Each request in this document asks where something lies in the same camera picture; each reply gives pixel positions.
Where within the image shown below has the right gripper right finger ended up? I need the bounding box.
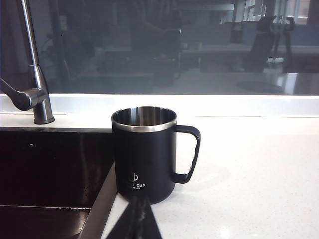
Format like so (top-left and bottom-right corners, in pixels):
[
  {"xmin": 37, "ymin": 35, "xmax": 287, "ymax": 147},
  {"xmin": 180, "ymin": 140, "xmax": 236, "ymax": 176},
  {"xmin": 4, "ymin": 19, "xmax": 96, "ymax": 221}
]
[{"xmin": 139, "ymin": 195, "xmax": 165, "ymax": 239}]

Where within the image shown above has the black steel-rimmed office mug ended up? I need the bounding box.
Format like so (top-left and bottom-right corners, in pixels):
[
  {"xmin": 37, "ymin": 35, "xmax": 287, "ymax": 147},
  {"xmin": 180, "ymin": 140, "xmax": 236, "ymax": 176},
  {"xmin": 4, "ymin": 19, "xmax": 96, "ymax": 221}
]
[{"xmin": 111, "ymin": 105, "xmax": 202, "ymax": 205}]

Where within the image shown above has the brushed steel kitchen faucet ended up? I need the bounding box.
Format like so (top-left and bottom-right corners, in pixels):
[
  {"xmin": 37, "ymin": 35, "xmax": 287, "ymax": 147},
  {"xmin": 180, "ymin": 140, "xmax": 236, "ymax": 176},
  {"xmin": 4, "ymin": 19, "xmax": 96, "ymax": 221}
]
[{"xmin": 0, "ymin": 0, "xmax": 56, "ymax": 125}]

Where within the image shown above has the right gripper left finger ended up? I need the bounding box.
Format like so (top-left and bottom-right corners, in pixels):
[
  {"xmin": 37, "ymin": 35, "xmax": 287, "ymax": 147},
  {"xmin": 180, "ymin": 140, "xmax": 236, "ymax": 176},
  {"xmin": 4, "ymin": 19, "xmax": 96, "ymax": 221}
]
[{"xmin": 106, "ymin": 196, "xmax": 142, "ymax": 239}]

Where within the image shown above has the black undermount sink basin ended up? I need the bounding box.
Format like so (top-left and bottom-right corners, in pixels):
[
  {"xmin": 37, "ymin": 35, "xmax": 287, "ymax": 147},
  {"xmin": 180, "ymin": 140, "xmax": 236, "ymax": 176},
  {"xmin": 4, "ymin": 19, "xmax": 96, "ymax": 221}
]
[{"xmin": 0, "ymin": 126, "xmax": 120, "ymax": 239}]

